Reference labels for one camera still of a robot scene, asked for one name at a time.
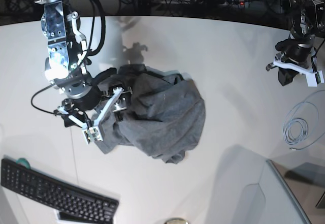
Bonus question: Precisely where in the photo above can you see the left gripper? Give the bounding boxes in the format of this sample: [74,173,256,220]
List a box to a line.
[275,37,315,86]

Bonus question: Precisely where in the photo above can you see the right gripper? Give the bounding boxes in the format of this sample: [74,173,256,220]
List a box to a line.
[60,68,119,127]

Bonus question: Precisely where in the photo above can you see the grey t-shirt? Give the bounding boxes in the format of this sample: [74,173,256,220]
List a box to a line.
[96,65,206,164]

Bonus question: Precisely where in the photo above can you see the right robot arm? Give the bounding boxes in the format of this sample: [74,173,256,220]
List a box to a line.
[35,0,117,129]

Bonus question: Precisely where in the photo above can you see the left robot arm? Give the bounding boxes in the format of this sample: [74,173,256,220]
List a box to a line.
[270,0,324,87]

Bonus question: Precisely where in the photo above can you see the green tape roll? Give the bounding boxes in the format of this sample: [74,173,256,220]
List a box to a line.
[16,158,30,170]

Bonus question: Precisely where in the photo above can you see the black power strip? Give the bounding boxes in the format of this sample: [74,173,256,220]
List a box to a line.
[195,0,252,9]

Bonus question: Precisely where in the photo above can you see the black keyboard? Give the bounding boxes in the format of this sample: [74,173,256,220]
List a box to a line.
[1,158,119,223]

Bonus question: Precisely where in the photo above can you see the round metal tin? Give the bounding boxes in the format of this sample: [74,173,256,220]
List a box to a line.
[164,217,190,224]

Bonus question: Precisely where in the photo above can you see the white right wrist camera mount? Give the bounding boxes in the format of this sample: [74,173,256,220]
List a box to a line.
[57,87,133,144]

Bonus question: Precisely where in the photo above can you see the coiled light blue cable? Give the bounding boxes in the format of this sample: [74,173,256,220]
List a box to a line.
[282,89,325,151]

